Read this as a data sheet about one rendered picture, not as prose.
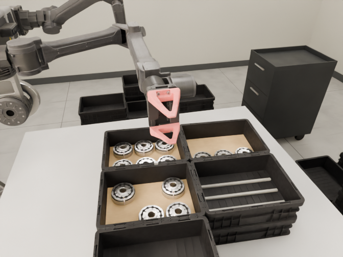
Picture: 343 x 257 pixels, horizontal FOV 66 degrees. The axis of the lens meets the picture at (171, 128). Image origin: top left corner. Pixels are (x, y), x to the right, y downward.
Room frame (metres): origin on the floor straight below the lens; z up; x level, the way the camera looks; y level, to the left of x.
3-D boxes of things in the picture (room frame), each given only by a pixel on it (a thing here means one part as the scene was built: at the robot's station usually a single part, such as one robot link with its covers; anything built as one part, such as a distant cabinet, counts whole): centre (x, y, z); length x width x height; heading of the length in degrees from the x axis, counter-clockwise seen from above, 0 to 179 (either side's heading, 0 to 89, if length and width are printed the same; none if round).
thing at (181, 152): (1.03, 0.14, 0.87); 0.40 x 0.30 x 0.11; 99
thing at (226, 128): (1.09, -0.26, 0.87); 0.40 x 0.30 x 0.11; 99
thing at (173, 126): (0.46, 0.01, 1.43); 0.09 x 0.07 x 0.07; 14
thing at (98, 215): (0.73, 0.09, 0.92); 0.40 x 0.30 x 0.02; 99
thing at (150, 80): (0.59, 0.03, 1.45); 0.07 x 0.07 x 0.06; 14
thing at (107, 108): (2.04, 0.61, 0.37); 0.40 x 0.30 x 0.45; 103
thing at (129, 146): (1.08, 0.26, 0.86); 0.10 x 0.10 x 0.01
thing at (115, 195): (0.79, 0.21, 0.86); 0.10 x 0.10 x 0.01
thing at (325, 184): (1.36, -1.13, 0.26); 0.40 x 0.30 x 0.23; 13
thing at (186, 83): (0.63, 0.01, 1.45); 0.12 x 0.11 x 0.09; 14
